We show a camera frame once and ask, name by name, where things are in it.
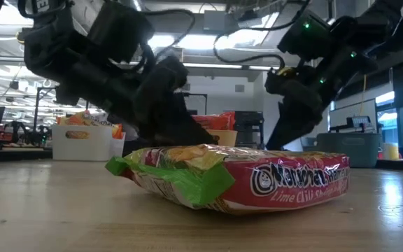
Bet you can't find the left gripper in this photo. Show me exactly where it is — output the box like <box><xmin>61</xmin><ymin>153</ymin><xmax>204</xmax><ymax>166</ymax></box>
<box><xmin>133</xmin><ymin>55</ymin><xmax>220</xmax><ymax>147</ymax></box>

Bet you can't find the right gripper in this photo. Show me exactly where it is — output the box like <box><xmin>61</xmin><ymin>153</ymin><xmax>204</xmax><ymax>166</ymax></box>
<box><xmin>264</xmin><ymin>64</ymin><xmax>332</xmax><ymax>151</ymax></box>

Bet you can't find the red Maruchan ramen pack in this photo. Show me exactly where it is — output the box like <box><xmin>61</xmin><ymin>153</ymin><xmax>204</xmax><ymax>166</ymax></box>
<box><xmin>191</xmin><ymin>111</ymin><xmax>236</xmax><ymax>131</ymax></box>

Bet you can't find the green lime chili ramen pack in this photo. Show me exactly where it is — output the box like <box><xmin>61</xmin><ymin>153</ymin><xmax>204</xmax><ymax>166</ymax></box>
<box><xmin>104</xmin><ymin>143</ymin><xmax>351</xmax><ymax>215</ymax></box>

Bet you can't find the black equipment cart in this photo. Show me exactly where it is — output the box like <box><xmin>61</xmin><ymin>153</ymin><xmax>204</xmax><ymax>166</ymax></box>
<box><xmin>234</xmin><ymin>111</ymin><xmax>264</xmax><ymax>150</ymax></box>

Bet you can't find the white board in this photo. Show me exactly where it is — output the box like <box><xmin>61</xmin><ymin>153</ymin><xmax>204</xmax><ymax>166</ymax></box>
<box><xmin>329</xmin><ymin>99</ymin><xmax>377</xmax><ymax>134</ymax></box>

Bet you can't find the grey device on stand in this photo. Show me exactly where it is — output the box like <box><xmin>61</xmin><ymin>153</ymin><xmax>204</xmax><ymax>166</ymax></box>
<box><xmin>347</xmin><ymin>115</ymin><xmax>373</xmax><ymax>133</ymax></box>

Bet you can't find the teal plastic bin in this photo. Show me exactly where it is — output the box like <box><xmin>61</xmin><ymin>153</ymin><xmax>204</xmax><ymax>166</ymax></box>
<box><xmin>316</xmin><ymin>132</ymin><xmax>383</xmax><ymax>169</ymax></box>

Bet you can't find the white plastic bin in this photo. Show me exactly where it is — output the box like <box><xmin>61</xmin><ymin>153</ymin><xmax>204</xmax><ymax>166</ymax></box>
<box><xmin>51</xmin><ymin>124</ymin><xmax>126</xmax><ymax>162</ymax></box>

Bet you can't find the yellow container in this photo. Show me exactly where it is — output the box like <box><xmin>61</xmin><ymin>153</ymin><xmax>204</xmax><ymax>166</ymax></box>
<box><xmin>382</xmin><ymin>142</ymin><xmax>400</xmax><ymax>159</ymax></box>

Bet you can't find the grey ceiling unit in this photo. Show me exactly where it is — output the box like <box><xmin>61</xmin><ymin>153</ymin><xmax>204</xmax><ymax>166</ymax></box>
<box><xmin>203</xmin><ymin>9</ymin><xmax>231</xmax><ymax>32</ymax></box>

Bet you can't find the black metal stand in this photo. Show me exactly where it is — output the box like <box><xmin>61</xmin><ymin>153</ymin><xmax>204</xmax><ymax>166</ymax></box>
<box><xmin>32</xmin><ymin>86</ymin><xmax>59</xmax><ymax>127</ymax></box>

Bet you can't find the black frame stand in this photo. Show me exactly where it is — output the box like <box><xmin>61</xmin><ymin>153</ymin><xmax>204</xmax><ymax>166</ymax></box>
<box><xmin>183</xmin><ymin>92</ymin><xmax>208</xmax><ymax>116</ymax></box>

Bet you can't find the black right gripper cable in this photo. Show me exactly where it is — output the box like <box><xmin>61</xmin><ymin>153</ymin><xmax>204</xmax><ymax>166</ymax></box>
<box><xmin>212</xmin><ymin>0</ymin><xmax>306</xmax><ymax>69</ymax></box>

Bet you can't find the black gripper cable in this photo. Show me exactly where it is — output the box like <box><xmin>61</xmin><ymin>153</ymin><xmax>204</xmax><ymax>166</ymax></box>
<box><xmin>212</xmin><ymin>0</ymin><xmax>306</xmax><ymax>69</ymax></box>
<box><xmin>141</xmin><ymin>8</ymin><xmax>197</xmax><ymax>60</ymax></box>

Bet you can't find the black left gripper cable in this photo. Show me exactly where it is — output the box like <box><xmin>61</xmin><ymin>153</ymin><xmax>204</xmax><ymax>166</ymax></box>
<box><xmin>141</xmin><ymin>8</ymin><xmax>197</xmax><ymax>60</ymax></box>

